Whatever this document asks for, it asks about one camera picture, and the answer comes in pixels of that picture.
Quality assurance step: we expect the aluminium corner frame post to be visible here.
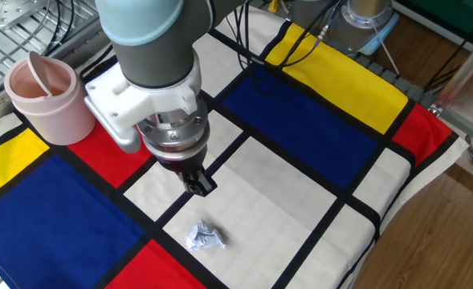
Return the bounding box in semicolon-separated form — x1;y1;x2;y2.
428;26;473;117

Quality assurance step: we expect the aluminium frame rail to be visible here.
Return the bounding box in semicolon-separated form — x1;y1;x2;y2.
438;108;473;150

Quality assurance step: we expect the silver metal plate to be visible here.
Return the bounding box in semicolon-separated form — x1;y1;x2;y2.
0;0;49;31

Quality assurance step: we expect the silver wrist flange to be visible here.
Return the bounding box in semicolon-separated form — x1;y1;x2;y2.
135;96;211;161

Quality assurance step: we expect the colour block tablecloth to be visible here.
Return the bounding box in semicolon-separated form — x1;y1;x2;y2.
0;6;472;289

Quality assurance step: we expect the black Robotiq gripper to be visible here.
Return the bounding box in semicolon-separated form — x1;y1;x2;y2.
156;144;218;197

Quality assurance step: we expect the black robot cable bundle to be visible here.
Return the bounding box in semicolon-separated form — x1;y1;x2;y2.
234;0;344;98

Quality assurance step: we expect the white paper ball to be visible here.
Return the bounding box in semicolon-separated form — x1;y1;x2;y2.
185;218;227;253

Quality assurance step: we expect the pink swing-lid trash can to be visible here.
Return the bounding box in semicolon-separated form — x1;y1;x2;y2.
3;51;97;146

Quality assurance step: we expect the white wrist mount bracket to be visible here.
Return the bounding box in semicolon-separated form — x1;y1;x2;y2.
84;50;203;140

